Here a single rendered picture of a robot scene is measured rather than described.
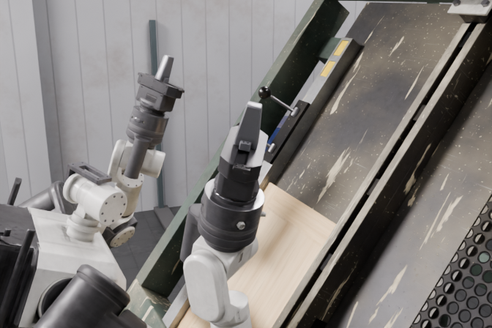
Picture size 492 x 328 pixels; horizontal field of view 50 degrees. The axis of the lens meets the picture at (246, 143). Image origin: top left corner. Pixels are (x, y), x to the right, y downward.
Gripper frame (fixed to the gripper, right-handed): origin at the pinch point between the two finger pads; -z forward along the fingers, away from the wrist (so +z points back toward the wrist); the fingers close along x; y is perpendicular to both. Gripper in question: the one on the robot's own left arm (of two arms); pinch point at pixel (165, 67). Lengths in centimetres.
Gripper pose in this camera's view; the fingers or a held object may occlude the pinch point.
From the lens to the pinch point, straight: 127.9
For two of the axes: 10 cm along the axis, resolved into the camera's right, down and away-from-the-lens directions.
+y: -4.9, 0.0, -8.7
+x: 8.1, 3.8, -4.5
